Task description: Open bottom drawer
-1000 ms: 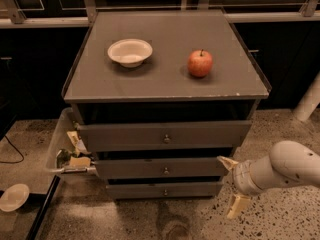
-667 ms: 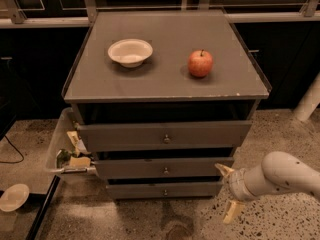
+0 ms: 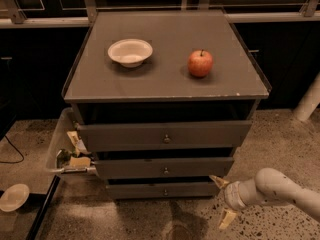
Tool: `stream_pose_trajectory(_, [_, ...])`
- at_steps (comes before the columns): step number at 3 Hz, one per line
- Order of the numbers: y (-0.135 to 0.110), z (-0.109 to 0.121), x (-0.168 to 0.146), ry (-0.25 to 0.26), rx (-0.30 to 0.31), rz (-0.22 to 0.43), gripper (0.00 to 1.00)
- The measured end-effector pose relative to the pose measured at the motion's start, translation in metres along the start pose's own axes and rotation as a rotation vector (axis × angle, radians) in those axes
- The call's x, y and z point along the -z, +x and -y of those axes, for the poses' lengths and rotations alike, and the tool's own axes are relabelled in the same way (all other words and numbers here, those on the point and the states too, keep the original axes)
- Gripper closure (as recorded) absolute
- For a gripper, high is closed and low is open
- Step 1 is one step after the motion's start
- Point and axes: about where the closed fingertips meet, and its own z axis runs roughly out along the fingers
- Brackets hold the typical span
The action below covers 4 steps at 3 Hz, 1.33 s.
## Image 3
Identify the grey drawer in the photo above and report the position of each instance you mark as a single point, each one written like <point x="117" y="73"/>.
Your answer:
<point x="163" y="168"/>
<point x="162" y="190"/>
<point x="156" y="136"/>

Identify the white bowl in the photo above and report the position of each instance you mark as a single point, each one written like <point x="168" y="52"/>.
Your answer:
<point x="130" y="53"/>

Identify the red apple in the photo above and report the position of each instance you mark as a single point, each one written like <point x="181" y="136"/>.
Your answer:
<point x="200" y="63"/>

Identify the grey top drawer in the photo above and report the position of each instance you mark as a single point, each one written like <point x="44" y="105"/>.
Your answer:
<point x="156" y="136"/>

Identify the clear plastic bin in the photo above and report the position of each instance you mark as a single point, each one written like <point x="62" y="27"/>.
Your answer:
<point x="66" y="143"/>

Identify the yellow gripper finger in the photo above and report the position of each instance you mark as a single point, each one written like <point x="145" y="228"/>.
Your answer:
<point x="227" y="217"/>
<point x="220" y="182"/>

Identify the grey bottom drawer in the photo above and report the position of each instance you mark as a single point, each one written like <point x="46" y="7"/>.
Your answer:
<point x="162" y="190"/>

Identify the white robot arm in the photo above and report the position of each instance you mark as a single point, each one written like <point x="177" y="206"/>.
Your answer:
<point x="268" y="187"/>

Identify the white pole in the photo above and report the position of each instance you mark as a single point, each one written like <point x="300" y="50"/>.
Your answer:
<point x="308" y="103"/>

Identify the metal railing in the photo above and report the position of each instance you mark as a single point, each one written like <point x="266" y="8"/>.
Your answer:
<point x="83" y="12"/>

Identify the yellow snack packet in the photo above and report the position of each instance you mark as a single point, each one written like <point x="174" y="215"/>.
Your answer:
<point x="81" y="162"/>

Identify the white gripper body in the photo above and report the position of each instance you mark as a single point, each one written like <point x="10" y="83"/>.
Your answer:
<point x="232" y="194"/>

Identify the grey middle drawer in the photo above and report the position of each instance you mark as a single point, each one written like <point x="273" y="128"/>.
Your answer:
<point x="163" y="168"/>

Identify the white plate on floor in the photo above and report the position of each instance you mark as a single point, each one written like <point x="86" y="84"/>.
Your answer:
<point x="14" y="197"/>

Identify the grey drawer cabinet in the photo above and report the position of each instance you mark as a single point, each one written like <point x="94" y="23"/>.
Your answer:
<point x="161" y="89"/>

